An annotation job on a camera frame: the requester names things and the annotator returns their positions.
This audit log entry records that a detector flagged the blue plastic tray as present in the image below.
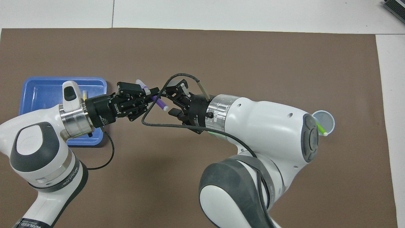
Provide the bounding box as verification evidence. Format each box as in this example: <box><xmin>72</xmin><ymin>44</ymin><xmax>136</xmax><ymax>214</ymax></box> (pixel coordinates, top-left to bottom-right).
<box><xmin>19</xmin><ymin>77</ymin><xmax>107</xmax><ymax>148</ymax></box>

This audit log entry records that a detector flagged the grey ribbed device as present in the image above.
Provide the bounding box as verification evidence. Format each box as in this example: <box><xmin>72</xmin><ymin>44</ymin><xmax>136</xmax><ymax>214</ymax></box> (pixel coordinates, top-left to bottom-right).
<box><xmin>383</xmin><ymin>0</ymin><xmax>405</xmax><ymax>24</ymax></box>

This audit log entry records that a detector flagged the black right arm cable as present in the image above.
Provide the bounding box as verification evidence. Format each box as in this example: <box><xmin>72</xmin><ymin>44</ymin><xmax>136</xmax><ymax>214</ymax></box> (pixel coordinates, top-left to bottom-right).
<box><xmin>141</xmin><ymin>73</ymin><xmax>273</xmax><ymax>228</ymax></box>

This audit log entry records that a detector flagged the green pen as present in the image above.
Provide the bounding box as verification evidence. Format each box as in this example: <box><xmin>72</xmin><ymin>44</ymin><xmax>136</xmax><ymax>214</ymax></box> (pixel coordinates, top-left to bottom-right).
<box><xmin>316</xmin><ymin>120</ymin><xmax>329</xmax><ymax>137</ymax></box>

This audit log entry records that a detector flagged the purple pen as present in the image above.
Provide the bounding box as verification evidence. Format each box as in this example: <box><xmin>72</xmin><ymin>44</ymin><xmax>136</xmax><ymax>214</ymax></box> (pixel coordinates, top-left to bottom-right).
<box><xmin>135</xmin><ymin>79</ymin><xmax>170</xmax><ymax>111</ymax></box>

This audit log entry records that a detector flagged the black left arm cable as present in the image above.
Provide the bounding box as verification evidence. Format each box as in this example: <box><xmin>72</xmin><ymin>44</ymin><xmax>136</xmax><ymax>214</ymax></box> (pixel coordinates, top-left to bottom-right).
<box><xmin>87</xmin><ymin>127</ymin><xmax>115</xmax><ymax>171</ymax></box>

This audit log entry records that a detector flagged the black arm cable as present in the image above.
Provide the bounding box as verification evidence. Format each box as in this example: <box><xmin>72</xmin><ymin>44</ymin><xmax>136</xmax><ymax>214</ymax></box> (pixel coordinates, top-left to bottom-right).
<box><xmin>141</xmin><ymin>73</ymin><xmax>273</xmax><ymax>228</ymax></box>
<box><xmin>87</xmin><ymin>127</ymin><xmax>115</xmax><ymax>171</ymax></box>

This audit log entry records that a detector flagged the translucent plastic cup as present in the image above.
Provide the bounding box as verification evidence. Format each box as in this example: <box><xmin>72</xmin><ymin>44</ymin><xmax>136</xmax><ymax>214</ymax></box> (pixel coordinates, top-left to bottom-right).
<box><xmin>312</xmin><ymin>110</ymin><xmax>335</xmax><ymax>137</ymax></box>

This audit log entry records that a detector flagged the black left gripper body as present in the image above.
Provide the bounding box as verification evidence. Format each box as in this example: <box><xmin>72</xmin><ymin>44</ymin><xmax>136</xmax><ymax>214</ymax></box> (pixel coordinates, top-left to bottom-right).
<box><xmin>84</xmin><ymin>93</ymin><xmax>150</xmax><ymax>128</ymax></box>

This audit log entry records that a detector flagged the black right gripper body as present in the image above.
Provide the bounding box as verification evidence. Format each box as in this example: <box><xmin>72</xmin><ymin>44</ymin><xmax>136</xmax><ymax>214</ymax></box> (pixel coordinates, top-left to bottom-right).
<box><xmin>183</xmin><ymin>94</ymin><xmax>219</xmax><ymax>135</ymax></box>

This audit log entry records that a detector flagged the brown table mat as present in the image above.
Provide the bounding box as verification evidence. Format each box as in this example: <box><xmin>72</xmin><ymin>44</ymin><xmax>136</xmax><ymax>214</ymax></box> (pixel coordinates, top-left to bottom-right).
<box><xmin>0</xmin><ymin>28</ymin><xmax>398</xmax><ymax>228</ymax></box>

